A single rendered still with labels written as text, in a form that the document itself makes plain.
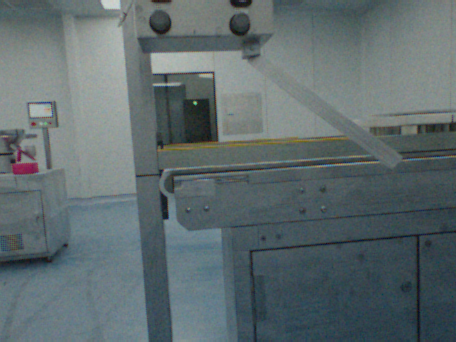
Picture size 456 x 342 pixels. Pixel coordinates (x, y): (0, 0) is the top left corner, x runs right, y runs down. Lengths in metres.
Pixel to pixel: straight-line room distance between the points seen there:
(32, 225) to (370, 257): 2.89
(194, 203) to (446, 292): 0.57
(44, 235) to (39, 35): 3.77
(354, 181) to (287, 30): 5.79
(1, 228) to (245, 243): 2.89
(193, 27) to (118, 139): 5.38
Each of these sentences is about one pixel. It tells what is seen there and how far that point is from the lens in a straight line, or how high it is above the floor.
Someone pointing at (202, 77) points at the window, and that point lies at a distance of 5.97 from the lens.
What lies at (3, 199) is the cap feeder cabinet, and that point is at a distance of 3.38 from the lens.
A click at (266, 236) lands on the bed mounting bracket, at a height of 0.80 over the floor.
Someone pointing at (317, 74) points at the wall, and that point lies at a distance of 6.44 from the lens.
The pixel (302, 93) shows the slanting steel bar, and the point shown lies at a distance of 0.61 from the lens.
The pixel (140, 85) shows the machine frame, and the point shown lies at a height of 1.13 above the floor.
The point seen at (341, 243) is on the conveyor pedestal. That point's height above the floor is 0.77.
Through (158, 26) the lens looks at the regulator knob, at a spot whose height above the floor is 1.17.
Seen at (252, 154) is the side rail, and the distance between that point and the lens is 0.62.
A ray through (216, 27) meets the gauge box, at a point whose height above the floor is 1.17.
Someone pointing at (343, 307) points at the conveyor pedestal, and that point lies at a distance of 0.81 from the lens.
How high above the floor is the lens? 1.00
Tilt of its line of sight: 6 degrees down
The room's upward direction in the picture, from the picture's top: 3 degrees counter-clockwise
